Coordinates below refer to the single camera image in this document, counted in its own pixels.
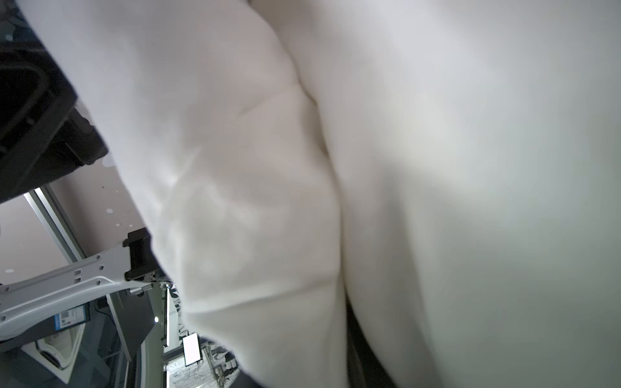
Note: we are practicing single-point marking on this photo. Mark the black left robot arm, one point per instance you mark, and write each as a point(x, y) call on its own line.
point(43, 135)

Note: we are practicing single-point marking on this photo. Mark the white shorts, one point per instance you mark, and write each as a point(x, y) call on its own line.
point(448, 169)

